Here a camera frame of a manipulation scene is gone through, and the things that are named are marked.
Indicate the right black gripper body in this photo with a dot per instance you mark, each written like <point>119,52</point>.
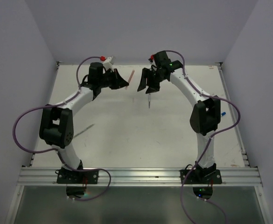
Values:
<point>156,77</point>

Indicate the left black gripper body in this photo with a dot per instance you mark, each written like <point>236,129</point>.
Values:
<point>106,80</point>

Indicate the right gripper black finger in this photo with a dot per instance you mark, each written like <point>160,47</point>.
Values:
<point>153,88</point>
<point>143,79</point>

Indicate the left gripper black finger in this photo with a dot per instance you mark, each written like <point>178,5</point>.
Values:
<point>121,83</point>
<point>116,74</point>

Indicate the orange highlighter pen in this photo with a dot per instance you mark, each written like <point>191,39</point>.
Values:
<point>130,78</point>

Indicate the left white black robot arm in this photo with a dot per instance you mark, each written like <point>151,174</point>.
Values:
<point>57,128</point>

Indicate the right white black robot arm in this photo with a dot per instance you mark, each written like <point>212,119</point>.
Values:
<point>206,111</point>

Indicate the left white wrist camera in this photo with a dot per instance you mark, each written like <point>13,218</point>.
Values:
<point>109,62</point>

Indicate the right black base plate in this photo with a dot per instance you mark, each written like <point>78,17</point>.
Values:
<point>197,177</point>

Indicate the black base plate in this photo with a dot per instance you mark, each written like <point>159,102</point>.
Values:
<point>197,177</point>
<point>65,176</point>

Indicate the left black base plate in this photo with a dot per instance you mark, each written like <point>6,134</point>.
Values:
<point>65,176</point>

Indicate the aluminium front rail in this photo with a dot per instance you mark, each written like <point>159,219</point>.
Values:
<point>146,177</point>

